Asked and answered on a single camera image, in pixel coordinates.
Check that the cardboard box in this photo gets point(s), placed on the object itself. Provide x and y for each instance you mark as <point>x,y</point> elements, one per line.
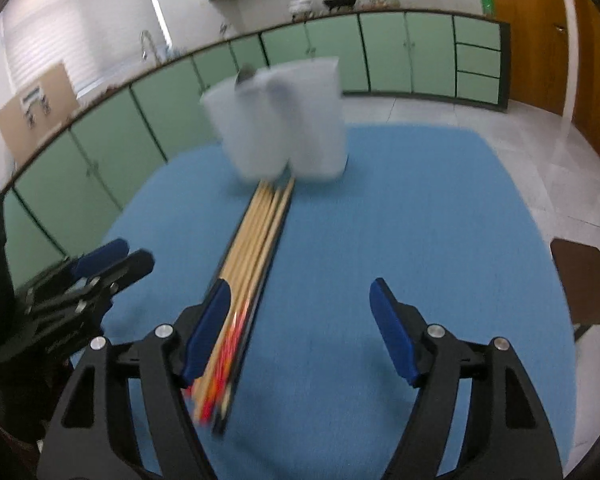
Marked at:
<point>35,110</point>

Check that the window blind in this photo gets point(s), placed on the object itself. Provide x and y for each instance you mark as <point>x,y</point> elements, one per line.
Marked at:
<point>80,35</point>

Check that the brown countertop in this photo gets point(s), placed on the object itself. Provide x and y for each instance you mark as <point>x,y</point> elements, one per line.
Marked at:
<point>130,79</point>

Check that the blue tablecloth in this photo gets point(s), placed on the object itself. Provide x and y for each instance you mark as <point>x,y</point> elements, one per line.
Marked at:
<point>380,220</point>

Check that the bundle of chopsticks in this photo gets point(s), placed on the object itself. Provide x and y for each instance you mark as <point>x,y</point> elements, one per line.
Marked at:
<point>252,260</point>

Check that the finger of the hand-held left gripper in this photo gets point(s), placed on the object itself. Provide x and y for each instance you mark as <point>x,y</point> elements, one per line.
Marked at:
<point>102,255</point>
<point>130,267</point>

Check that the white utensil holder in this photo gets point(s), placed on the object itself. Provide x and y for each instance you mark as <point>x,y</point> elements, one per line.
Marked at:
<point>280,125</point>

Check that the metal faucet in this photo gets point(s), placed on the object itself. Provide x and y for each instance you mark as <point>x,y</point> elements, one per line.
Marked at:
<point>147,45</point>

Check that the white pot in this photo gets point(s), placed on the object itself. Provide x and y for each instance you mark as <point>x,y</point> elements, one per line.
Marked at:
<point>300,6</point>

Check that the brown stool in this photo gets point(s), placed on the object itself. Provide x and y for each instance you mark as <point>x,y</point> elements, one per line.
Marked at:
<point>582,280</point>

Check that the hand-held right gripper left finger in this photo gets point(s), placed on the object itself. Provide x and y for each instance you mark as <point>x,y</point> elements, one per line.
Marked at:
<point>207,335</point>

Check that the wooden door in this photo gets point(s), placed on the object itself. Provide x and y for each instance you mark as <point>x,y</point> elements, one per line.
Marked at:
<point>592,85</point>
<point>530,35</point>

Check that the black wok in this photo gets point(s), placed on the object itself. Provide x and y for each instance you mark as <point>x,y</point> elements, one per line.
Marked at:
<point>339,2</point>

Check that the green base cabinets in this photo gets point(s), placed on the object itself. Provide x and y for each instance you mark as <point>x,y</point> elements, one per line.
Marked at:
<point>145,115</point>

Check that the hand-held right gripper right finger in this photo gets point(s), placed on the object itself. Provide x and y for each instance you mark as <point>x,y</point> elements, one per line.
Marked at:
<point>395,335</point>

